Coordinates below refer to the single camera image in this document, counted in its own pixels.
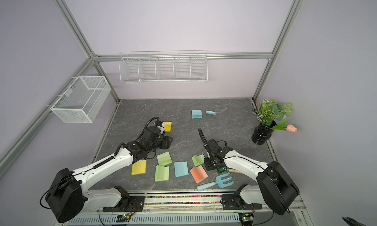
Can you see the yellow memo pad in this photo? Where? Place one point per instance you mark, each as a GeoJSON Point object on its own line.
{"type": "Point", "coordinates": [139, 167]}
{"type": "Point", "coordinates": [167, 126]}

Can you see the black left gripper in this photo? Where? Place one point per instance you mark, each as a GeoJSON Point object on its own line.
{"type": "Point", "coordinates": [166, 142]}

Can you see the light blue memo pad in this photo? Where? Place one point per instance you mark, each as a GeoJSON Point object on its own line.
{"type": "Point", "coordinates": [181, 169]}
{"type": "Point", "coordinates": [196, 114]}

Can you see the white wire basket left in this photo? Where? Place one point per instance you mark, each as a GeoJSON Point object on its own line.
{"type": "Point", "coordinates": [82, 100]}

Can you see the pink artificial tulip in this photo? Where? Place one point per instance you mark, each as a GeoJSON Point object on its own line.
{"type": "Point", "coordinates": [284, 126]}

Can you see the white wire shelf basket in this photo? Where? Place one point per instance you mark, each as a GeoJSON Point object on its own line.
{"type": "Point", "coordinates": [163, 66]}

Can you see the light blue memo pad front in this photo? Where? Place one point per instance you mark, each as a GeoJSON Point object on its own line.
{"type": "Point", "coordinates": [181, 169]}

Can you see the light green memo pad middle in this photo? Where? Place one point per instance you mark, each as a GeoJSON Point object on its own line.
{"type": "Point", "coordinates": [164, 159]}

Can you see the light green memo pad front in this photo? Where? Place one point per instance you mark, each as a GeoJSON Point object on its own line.
{"type": "Point", "coordinates": [161, 173]}

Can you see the yellow memo pad near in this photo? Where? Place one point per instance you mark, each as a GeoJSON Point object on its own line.
{"type": "Point", "coordinates": [139, 167]}

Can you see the yellow memo pad far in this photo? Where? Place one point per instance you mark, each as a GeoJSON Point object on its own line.
{"type": "Point", "coordinates": [167, 126]}

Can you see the black plant pot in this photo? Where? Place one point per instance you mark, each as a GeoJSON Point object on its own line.
{"type": "Point", "coordinates": [261, 134]}

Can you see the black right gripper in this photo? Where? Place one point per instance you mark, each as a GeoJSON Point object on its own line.
{"type": "Point", "coordinates": [207, 166]}

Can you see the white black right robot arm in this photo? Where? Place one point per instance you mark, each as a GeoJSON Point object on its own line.
{"type": "Point", "coordinates": [277, 188]}

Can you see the light green memo pad small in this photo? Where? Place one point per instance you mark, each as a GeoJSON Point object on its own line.
{"type": "Point", "coordinates": [198, 160]}

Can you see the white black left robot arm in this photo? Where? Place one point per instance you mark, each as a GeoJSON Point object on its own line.
{"type": "Point", "coordinates": [71, 191]}

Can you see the torn light blue page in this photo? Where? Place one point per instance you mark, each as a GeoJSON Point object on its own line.
{"type": "Point", "coordinates": [210, 112]}

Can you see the salmon memo pad front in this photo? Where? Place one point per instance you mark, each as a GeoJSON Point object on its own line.
{"type": "Point", "coordinates": [199, 174]}

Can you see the green toy rake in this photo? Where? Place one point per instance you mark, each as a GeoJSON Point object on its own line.
{"type": "Point", "coordinates": [226, 170]}

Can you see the light blue toy fork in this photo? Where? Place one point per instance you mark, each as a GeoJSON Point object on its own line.
{"type": "Point", "coordinates": [222, 181]}

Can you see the green artificial plant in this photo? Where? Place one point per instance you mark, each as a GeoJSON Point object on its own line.
{"type": "Point", "coordinates": [270, 111]}

